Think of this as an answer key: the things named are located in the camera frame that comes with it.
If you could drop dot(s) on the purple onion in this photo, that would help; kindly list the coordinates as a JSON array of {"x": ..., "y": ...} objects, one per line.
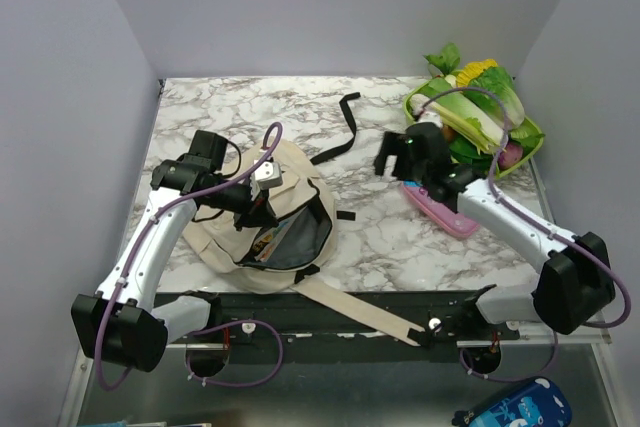
[{"x": 510, "y": 156}]

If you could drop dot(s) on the green plastic vegetable tray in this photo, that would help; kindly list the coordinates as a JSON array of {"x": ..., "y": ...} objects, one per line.
[{"x": 528, "y": 135}]

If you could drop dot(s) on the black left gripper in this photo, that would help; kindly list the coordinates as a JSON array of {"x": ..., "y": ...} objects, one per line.
[{"x": 256, "y": 210}]

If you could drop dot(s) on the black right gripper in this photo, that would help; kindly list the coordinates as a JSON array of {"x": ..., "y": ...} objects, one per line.
[{"x": 391, "y": 146}]

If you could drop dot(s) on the yellow corn cob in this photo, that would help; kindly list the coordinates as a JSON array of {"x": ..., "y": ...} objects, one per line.
[{"x": 472, "y": 70}]

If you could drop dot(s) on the blue shark pencil case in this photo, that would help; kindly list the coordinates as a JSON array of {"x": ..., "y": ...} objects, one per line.
[{"x": 537, "y": 401}]

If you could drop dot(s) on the pink blue pencil case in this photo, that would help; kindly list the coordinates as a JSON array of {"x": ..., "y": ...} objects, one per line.
[{"x": 455, "y": 224}]

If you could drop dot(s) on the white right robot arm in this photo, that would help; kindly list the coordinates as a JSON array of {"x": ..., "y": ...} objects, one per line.
[{"x": 574, "y": 281}]

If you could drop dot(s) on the dark green leafy vegetable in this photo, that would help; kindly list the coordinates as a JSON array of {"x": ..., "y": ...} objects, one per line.
[{"x": 465, "y": 152}]

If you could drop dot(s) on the green lettuce head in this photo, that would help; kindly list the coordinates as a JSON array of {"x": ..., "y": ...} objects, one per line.
[{"x": 498, "y": 82}]

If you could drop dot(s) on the green leaf sprig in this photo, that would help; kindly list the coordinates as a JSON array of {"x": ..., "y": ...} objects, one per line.
[{"x": 447, "y": 60}]

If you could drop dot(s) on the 169-Storey Treehouse book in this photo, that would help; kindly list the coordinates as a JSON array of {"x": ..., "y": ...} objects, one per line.
[{"x": 266, "y": 243}]

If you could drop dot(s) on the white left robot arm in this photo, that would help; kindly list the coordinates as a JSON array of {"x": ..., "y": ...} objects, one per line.
[{"x": 116, "y": 324}]

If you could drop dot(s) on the napa cabbage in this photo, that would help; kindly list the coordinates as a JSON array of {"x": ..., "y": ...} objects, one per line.
[{"x": 456, "y": 111}]

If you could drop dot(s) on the aluminium frame rail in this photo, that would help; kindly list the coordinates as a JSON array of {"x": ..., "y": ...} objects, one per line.
[{"x": 415, "y": 393}]

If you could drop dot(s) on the cream canvas backpack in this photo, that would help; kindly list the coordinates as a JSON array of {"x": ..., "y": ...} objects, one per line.
[{"x": 310, "y": 242}]

